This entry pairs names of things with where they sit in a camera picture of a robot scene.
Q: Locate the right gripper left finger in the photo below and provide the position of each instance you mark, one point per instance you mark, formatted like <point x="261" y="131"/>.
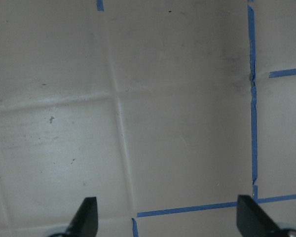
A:
<point x="85" y="221"/>

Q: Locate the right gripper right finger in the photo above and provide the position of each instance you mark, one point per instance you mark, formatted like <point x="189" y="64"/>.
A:
<point x="253" y="221"/>

